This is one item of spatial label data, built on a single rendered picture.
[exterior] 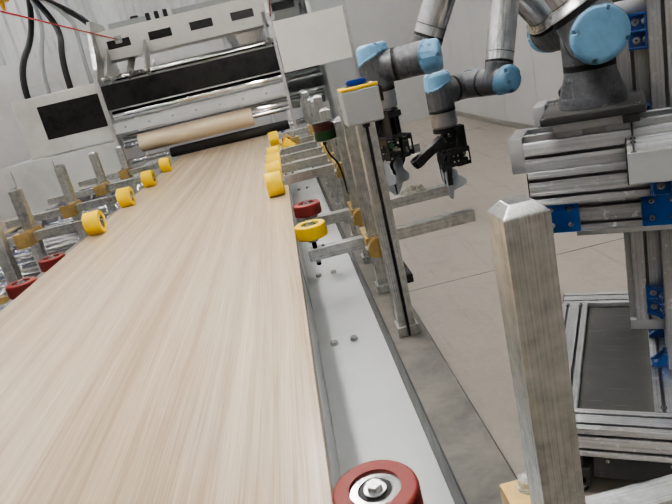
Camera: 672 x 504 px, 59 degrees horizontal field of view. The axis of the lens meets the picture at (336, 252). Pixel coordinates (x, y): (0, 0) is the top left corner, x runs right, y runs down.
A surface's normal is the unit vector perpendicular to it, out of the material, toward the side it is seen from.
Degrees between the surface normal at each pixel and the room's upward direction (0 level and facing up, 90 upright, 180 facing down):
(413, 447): 0
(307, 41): 90
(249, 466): 0
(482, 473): 0
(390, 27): 90
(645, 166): 90
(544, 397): 90
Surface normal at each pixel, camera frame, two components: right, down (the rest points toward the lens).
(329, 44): 0.10, 0.29
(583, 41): -0.13, 0.43
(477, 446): -0.22, -0.93
